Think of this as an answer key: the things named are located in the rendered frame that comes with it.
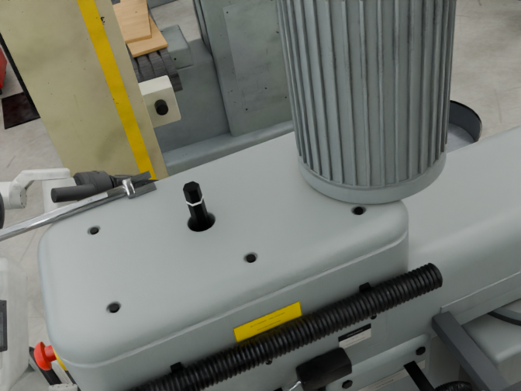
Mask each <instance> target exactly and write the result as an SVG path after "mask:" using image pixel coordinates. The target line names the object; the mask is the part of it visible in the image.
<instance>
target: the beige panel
mask: <svg viewBox="0 0 521 391"><path fill-rule="evenodd" d="M0 33H1V35H2V37H3V39H4V41H5V44H6V46H7V47H8V49H9V52H10V54H11V55H12V59H13V60H14V62H15V64H16V67H17V68H18V70H19V73H20V75H21V77H22V79H23V81H24V83H25V85H26V87H27V90H28V92H29V94H30V96H31V98H32V100H33V102H34V105H35V107H36V109H37V111H38V113H39V114H40V117H41V120H42V121H43V124H44V126H45V127H46V129H47V132H48V133H49V136H50V139H51V140H52V142H53V145H54V146H55V148H56V151H57V153H58V155H59V157H60V159H61V161H62V163H63V166H64V168H68V169H69V170H70V172H71V178H72V177H73V176H74V174H75V173H78V172H87V171H105V172H106V173H107V174H108V175H111V176H115V175H121V174H125V175H138V174H141V173H144V172H145V171H150V174H151V178H150V179H156V180H161V179H163V178H167V177H169V175H168V173H167V169H166V166H165V163H164V159H163V157H162V154H161V152H160V148H159V145H158V142H157V138H156V136H155V133H154V129H153V126H152V123H151V121H150V117H149V114H148V111H147V108H146V105H145V102H144V100H143V96H142V93H141V91H140V87H139V84H138V81H137V79H136V75H135V72H134V70H133V66H132V63H131V60H130V58H129V54H128V51H127V49H126V44H125V41H124V39H123V36H122V32H121V29H120V27H119V23H118V20H117V18H116V14H115V11H114V8H113V6H112V2H111V0H0Z"/></svg>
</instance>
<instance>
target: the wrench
mask: <svg viewBox="0 0 521 391"><path fill-rule="evenodd" d="M150 178H151V174H150V171H145V172H144V173H141V174H138V175H135V176H133V177H130V179H129V178H128V179H126V180H123V181H122V183H123V185H121V186H118V187H115V188H114V189H110V190H107V191H105V192H101V193H99V194H97V195H93V196H90V197H88V198H86V199H82V200H79V201H77V202H73V203H71V204H69V205H66V206H62V207H61V208H58V209H54V210H52V211H49V212H47V213H43V214H41V215H39V216H35V217H33V218H30V219H28V220H24V221H22V222H19V223H16V224H13V225H11V226H8V227H5V228H2V229H0V242H1V241H3V240H7V239H9V238H11V237H15V236H17V235H20V234H24V233H25V232H28V231H31V230H34V229H36V228H39V227H42V226H45V225H47V224H49V223H53V222H56V221H58V220H62V219H64V218H66V217H69V216H73V215H74V214H77V213H80V212H83V211H85V210H88V209H91V208H94V207H96V206H100V205H102V204H105V203H107V202H111V201H112V200H115V199H119V198H121V197H123V196H126V195H127V197H128V199H131V198H133V197H136V196H141V195H143V194H146V193H148V192H152V191H154V190H157V188H156V185H155V184H154V182H151V183H150V184H147V185H143V186H141V187H139V188H136V189H134V188H133V185H135V184H136V183H139V182H143V181H145V180H147V179H150Z"/></svg>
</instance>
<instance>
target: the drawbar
mask: <svg viewBox="0 0 521 391"><path fill-rule="evenodd" d="M183 192H184V194H185V199H186V202H189V203H191V204H194V203H197V202H200V201H201V199H202V191H201V189H200V185H199V183H197V182H193V181H192V182H189V183H186V184H185V185H184V188H183ZM188 208H189V211H190V214H191V218H192V221H193V224H194V226H195V231H196V232H201V231H204V230H207V229H209V228H211V227H212V226H211V223H210V220H209V215H208V213H207V209H206V207H205V202H204V199H202V203H200V204H198V205H195V206H191V205H189V204H188Z"/></svg>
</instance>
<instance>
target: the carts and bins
mask: <svg viewBox="0 0 521 391"><path fill-rule="evenodd" d="M480 124H481V119H480V118H479V116H478V114H477V113H476V112H475V111H474V110H473V109H471V108H469V107H468V106H466V105H464V104H462V103H459V102H456V101H453V100H450V109H449V121H448V133H447V153H450V152H451V151H455V150H457V149H460V148H462V147H465V146H467V145H469V144H473V143H475V142H478V140H479V138H480V136H481V134H480V131H482V124H481V126H480ZM479 135H480V136H479Z"/></svg>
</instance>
